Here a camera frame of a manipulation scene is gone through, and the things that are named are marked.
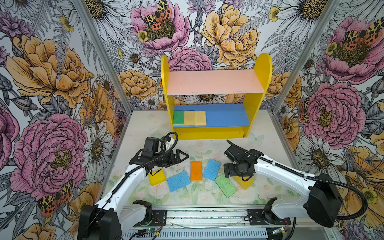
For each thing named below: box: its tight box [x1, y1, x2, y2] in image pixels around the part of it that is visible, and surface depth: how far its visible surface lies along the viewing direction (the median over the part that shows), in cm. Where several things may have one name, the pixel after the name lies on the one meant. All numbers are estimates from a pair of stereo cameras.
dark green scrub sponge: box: [173, 110, 185, 126], surface depth 98 cm
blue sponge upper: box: [203, 158, 222, 181], surface depth 91 cm
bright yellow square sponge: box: [149, 168, 166, 187], surface depth 87 cm
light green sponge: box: [214, 175, 237, 199], surface depth 85 cm
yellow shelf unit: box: [161, 53, 273, 140], surface depth 88 cm
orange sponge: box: [190, 161, 203, 181], surface depth 91 cm
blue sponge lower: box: [167, 171, 192, 193], surface depth 87 cm
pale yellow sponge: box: [184, 111, 196, 126], surface depth 99 cm
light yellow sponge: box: [195, 110, 207, 127], surface depth 98 cm
